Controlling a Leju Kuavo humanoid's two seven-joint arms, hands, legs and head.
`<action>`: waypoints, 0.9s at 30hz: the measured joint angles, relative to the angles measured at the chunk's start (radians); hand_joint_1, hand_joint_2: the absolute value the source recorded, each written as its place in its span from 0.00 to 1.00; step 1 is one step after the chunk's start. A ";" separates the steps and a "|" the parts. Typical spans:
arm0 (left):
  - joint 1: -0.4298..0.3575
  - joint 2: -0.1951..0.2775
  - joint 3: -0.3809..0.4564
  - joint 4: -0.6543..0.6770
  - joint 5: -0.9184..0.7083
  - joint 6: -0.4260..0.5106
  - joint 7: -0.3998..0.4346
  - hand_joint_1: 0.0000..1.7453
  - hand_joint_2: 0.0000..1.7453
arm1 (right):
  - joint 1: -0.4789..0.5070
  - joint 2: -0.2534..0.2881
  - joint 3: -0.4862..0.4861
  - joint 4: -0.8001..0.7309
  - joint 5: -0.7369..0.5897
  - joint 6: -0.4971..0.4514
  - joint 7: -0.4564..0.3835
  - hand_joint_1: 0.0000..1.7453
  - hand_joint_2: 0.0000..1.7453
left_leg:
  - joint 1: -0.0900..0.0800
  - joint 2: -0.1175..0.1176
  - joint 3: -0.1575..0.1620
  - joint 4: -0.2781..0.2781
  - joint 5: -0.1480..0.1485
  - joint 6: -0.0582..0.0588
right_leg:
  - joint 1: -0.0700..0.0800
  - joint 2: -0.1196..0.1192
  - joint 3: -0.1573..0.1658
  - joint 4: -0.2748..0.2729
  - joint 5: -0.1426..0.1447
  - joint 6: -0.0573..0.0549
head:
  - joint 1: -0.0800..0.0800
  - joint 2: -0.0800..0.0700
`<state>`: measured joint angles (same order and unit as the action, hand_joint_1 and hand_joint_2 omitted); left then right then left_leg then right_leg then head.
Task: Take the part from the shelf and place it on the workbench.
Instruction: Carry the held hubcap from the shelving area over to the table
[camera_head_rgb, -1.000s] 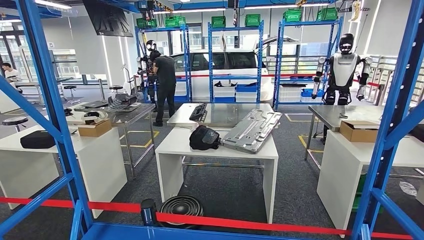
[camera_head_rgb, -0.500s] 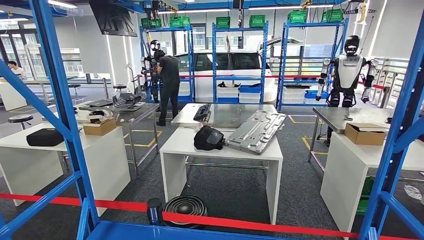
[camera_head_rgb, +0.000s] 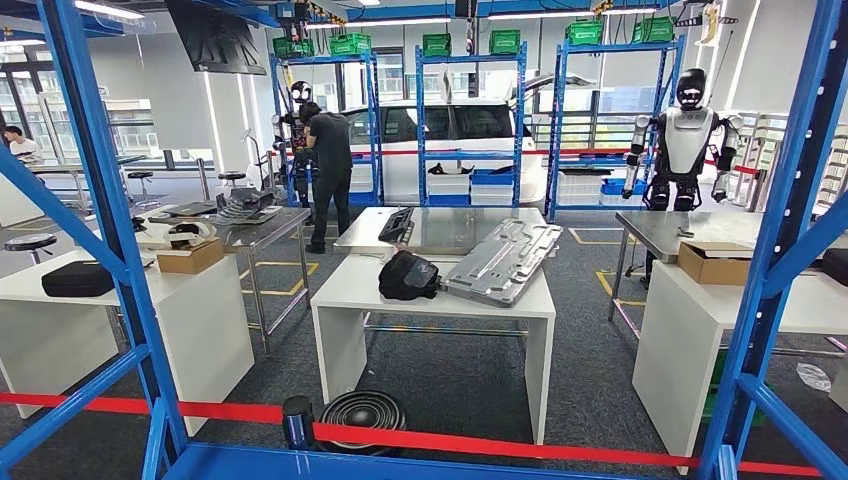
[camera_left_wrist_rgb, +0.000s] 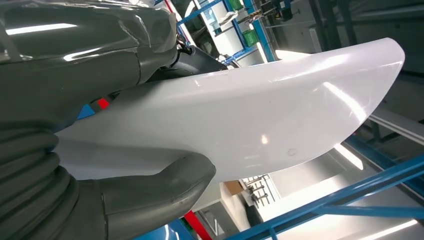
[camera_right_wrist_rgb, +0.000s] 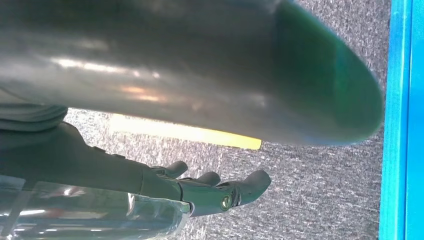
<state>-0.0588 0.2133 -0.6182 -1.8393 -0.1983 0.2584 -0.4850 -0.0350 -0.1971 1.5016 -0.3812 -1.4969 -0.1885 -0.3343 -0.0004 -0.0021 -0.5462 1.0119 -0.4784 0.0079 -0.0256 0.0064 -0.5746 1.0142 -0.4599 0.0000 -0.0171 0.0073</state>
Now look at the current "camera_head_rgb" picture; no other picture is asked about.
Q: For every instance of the black plastic grille part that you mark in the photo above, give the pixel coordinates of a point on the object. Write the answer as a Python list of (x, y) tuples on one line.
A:
[(396, 225)]

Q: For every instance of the black curved part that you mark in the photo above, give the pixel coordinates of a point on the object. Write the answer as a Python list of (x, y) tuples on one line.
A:
[(454, 169)]

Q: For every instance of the silver metal panel part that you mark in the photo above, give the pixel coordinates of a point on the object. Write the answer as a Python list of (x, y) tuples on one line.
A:
[(502, 262)]

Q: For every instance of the blue metal shelf rack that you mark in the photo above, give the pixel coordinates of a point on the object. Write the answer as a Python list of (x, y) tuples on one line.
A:
[(554, 136), (375, 122), (99, 166), (420, 122)]

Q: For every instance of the steel table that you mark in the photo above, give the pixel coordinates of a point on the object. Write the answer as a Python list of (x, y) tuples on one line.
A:
[(656, 230), (265, 228), (454, 230)]

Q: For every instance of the black welding helmet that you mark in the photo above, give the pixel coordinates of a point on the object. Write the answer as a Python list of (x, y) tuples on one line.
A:
[(406, 275)]

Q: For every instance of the blue storage bin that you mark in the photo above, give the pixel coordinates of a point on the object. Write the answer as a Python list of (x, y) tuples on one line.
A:
[(448, 199), (491, 177), (611, 187)]

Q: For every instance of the white storage bin stack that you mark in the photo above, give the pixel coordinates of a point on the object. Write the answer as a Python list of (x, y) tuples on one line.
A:
[(491, 195), (448, 185), (363, 179), (580, 188)]

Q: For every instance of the white car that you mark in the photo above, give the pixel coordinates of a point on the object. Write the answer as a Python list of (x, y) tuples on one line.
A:
[(397, 175)]

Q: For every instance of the white table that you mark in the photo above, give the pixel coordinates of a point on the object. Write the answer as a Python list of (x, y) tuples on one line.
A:
[(351, 286), (199, 331), (682, 344)]

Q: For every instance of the person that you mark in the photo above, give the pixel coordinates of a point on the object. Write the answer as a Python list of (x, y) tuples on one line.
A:
[(25, 147), (330, 149)]

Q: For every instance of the red barrier tape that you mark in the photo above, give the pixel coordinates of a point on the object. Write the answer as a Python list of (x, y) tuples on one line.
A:
[(576, 150), (464, 444)]

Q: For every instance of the black ribbed round base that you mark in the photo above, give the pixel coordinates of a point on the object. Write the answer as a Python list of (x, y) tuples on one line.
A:
[(363, 411)]

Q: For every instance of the grey device stack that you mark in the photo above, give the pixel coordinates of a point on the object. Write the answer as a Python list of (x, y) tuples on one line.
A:
[(246, 203)]

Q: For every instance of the black humanoid robot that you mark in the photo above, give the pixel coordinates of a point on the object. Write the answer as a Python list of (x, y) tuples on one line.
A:
[(301, 91)]

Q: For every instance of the green plastic crate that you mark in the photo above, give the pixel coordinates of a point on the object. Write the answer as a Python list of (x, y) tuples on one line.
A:
[(584, 32), (437, 44), (350, 44), (505, 41), (652, 29), (293, 47), (719, 391)]

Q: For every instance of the black round stool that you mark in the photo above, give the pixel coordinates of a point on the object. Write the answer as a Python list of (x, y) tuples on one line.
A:
[(232, 175), (139, 175), (30, 241)]

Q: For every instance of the ceiling light strip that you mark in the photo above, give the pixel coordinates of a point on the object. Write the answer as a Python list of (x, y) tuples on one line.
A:
[(109, 8), (540, 14), (378, 22)]

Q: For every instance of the blue overhead gantry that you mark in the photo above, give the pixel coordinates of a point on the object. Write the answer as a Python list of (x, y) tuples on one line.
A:
[(397, 9)]

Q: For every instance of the open cardboard box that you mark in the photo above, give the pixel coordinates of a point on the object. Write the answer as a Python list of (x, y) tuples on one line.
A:
[(191, 260), (714, 267)]

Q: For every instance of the grey laptop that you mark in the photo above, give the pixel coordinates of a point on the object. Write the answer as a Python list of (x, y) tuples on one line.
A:
[(191, 208)]

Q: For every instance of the white headset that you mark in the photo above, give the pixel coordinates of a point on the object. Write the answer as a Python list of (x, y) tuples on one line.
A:
[(187, 232)]

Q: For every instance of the blue electric hoist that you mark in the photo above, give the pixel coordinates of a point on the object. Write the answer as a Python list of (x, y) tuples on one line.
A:
[(291, 10)]

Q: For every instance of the white humanoid robot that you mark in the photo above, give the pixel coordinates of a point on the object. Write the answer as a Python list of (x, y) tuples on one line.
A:
[(686, 139)]

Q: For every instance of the black hanging monitor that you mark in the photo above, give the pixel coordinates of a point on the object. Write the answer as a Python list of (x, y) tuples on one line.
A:
[(215, 38)]

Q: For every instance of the long dark desk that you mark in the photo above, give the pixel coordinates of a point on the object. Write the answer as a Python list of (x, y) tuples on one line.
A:
[(86, 162)]

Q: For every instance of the black zip case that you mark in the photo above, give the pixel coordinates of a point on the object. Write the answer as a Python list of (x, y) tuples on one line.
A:
[(77, 279), (837, 266)]

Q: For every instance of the white slatted rack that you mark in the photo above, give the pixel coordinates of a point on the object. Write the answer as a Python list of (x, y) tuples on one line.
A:
[(762, 152)]

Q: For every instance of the yellow hoist hook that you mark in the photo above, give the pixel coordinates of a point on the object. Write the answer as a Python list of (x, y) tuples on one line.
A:
[(709, 20)]

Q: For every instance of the clear plastic bag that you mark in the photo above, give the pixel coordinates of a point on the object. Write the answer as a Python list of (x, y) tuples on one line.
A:
[(813, 377)]

